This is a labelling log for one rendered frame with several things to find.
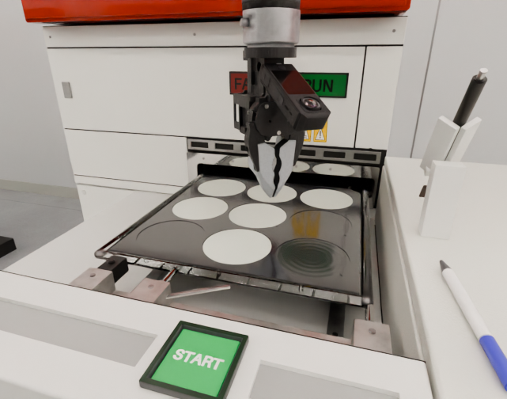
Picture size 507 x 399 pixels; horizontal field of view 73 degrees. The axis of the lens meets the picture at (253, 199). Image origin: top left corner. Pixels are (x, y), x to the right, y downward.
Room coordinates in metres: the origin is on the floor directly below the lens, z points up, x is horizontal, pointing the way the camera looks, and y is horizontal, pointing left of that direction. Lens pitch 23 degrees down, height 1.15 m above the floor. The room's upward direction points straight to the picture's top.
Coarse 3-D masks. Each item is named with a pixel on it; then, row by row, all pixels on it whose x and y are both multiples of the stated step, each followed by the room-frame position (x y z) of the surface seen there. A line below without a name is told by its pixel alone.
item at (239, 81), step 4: (232, 76) 0.77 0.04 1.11; (236, 76) 0.77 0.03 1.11; (240, 76) 0.77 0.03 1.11; (244, 76) 0.76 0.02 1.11; (232, 80) 0.77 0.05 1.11; (236, 80) 0.77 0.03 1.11; (240, 80) 0.77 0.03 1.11; (244, 80) 0.76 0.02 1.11; (232, 84) 0.77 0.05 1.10; (236, 84) 0.77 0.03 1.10; (240, 84) 0.77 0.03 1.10; (244, 84) 0.76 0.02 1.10; (232, 88) 0.77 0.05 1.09; (236, 88) 0.77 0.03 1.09; (240, 88) 0.77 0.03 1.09; (244, 88) 0.76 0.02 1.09; (232, 92) 0.77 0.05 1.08; (236, 92) 0.77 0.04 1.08; (240, 92) 0.77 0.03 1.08
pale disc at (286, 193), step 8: (248, 192) 0.64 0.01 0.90; (256, 192) 0.64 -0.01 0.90; (264, 192) 0.64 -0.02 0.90; (280, 192) 0.64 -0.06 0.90; (288, 192) 0.64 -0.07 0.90; (296, 192) 0.64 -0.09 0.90; (264, 200) 0.60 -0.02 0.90; (272, 200) 0.60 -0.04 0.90; (280, 200) 0.60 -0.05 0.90; (288, 200) 0.60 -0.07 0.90
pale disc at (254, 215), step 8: (240, 208) 0.56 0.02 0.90; (248, 208) 0.56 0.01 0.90; (256, 208) 0.56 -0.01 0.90; (264, 208) 0.56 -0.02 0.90; (272, 208) 0.56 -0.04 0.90; (280, 208) 0.56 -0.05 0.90; (232, 216) 0.53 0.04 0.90; (240, 216) 0.53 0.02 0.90; (248, 216) 0.53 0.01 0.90; (256, 216) 0.53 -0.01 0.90; (264, 216) 0.53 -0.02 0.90; (272, 216) 0.53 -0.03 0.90; (280, 216) 0.53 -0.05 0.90; (240, 224) 0.50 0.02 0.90; (248, 224) 0.50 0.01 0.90; (256, 224) 0.50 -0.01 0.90; (264, 224) 0.50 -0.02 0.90; (272, 224) 0.50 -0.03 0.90
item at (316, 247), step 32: (192, 192) 0.64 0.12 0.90; (352, 192) 0.64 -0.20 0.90; (160, 224) 0.50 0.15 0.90; (192, 224) 0.50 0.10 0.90; (224, 224) 0.50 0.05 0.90; (288, 224) 0.50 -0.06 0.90; (320, 224) 0.50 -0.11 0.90; (352, 224) 0.50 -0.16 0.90; (160, 256) 0.40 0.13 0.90; (192, 256) 0.40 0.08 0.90; (288, 256) 0.40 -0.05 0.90; (320, 256) 0.40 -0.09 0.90; (352, 256) 0.40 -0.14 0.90; (352, 288) 0.33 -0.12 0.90
